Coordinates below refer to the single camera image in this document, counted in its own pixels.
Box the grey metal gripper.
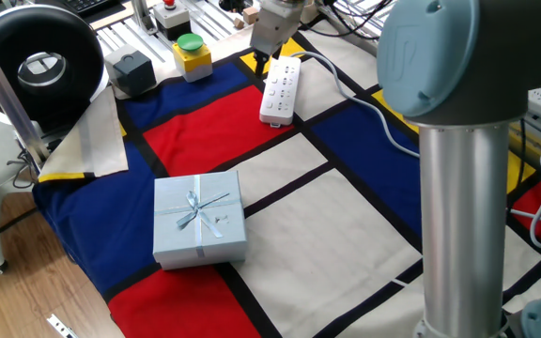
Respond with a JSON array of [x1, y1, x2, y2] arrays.
[[250, 2, 302, 79]]

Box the white four-socket power strip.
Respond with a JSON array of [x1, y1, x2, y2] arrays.
[[258, 55, 302, 129]]

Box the green button yellow box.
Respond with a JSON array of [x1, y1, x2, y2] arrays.
[[172, 32, 214, 84]]

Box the colour block tablecloth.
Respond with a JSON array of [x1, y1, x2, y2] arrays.
[[32, 27, 541, 338]]

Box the red button grey box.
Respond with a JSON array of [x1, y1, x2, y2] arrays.
[[152, 0, 193, 41]]

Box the dark grey button box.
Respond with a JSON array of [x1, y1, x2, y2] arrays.
[[104, 44, 158, 100]]

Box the light blue ribboned gift box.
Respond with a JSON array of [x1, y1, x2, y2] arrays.
[[151, 169, 249, 271]]

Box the black keyboard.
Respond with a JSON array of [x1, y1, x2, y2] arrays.
[[61, 0, 126, 16]]

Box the short aluminium bracket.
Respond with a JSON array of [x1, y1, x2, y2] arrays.
[[131, 0, 159, 37]]

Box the light grey power strip cable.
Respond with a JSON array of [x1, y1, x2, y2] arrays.
[[291, 50, 422, 159]]

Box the aluminium profile post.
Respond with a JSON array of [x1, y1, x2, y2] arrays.
[[0, 21, 52, 165]]

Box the small metal floor bracket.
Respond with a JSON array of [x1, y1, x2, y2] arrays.
[[46, 313, 80, 338]]

